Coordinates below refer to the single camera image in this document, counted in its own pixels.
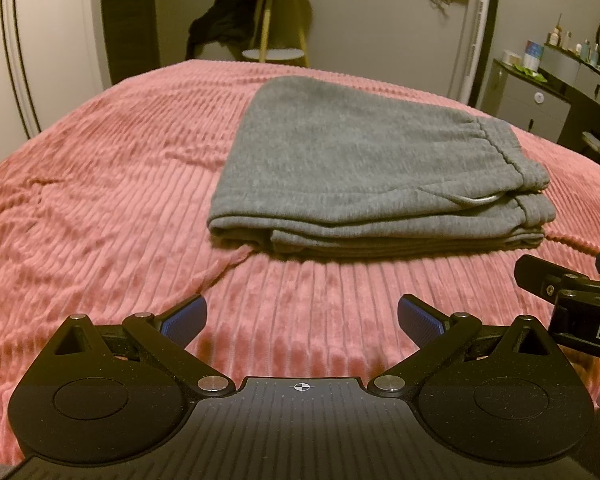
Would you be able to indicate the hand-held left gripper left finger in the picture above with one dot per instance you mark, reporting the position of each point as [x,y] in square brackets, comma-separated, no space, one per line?
[187,321]

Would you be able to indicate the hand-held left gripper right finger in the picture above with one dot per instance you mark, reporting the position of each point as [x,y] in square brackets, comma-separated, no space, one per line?
[417,322]

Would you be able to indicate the grey sweat pants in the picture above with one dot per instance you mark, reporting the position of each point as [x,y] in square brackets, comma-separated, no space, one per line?
[350,160]

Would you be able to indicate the pink ribbed blanket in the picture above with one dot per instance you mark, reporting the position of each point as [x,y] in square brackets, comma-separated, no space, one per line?
[115,185]

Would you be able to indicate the dark dresser with grey drawers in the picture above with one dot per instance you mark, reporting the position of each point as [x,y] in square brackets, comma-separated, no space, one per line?
[545,105]

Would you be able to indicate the green cloth item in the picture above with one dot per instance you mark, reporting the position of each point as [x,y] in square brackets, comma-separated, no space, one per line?
[530,74]

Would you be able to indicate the blue and white container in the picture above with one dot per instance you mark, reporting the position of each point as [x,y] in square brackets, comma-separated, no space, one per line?
[533,56]

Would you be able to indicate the white cup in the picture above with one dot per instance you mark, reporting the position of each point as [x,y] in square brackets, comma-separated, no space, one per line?
[509,57]

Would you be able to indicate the white tower appliance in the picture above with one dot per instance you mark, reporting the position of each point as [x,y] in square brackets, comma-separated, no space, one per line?
[472,50]

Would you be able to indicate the black garment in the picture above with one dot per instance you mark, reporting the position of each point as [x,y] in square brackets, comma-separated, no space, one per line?
[220,22]

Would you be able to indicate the dark wooden door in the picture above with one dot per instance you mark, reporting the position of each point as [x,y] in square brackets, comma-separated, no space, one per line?
[130,15]

